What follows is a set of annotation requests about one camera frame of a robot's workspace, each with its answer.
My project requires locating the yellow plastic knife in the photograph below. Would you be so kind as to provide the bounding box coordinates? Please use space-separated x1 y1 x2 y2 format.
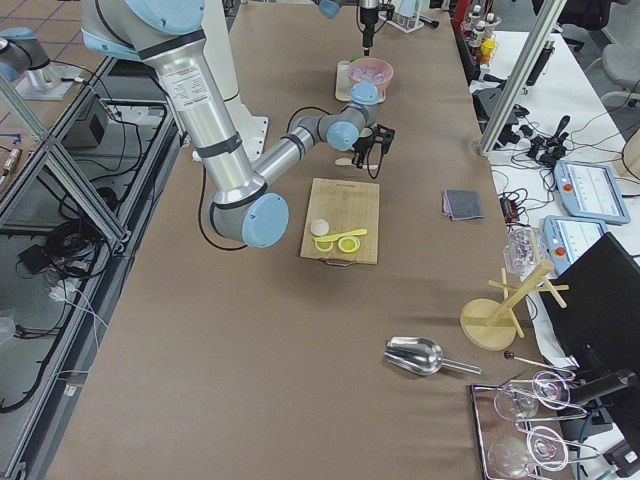
314 228 368 243

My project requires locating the lemon slice near handle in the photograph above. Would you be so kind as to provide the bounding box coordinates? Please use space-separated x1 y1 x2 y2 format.
337 236 361 254

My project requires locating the cream serving tray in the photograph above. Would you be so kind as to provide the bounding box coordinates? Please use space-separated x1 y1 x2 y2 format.
335 61 355 102

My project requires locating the upper teach pendant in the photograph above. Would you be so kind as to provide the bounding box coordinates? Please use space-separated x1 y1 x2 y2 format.
553 160 631 225

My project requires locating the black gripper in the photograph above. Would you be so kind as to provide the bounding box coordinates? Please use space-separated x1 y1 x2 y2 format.
352 125 395 168
359 7 378 49

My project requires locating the lower wine glass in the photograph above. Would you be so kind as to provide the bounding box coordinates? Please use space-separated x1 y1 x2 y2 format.
484 425 600 479

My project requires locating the grey folded cloth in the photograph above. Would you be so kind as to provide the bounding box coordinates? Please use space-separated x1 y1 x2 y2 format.
442 189 484 220

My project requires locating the clear crystal glass dish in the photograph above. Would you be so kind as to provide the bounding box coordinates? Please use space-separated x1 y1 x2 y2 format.
503 227 548 277

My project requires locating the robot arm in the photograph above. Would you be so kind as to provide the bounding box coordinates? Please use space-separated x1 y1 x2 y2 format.
81 1 379 248
314 0 394 56

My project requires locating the black monitor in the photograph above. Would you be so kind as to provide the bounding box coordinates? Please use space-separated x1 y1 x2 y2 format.
541 233 639 372

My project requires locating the white ceramic spoon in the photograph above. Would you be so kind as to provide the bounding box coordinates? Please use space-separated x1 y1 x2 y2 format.
334 157 378 170

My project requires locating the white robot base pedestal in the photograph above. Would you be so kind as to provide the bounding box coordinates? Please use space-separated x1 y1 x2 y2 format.
189 1 268 163

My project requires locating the wooden cup tree stand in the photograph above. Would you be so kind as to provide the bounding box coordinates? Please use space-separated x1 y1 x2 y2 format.
460 260 569 351

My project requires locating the upper wine glass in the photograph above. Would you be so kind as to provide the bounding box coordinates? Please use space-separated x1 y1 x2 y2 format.
494 371 587 422

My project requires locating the pink bowl of ice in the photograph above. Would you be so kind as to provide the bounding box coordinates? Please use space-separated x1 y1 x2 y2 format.
347 57 394 101

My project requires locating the lower teach pendant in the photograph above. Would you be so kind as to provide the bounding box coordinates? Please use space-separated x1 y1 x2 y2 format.
543 215 608 275

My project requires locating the aluminium frame post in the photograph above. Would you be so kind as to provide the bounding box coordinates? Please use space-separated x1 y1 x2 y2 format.
478 0 566 157

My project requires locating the steel ice scoop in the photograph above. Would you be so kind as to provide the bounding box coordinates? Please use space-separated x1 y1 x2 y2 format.
384 336 483 376

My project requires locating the wine glass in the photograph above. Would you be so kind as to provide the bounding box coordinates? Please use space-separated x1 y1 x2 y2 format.
494 371 587 422
484 425 600 479

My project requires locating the teach pendant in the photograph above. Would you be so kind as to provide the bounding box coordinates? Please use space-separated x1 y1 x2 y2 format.
553 160 631 225
543 215 608 275

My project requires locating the bamboo cutting board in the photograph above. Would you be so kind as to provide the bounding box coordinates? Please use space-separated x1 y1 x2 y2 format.
300 178 380 265

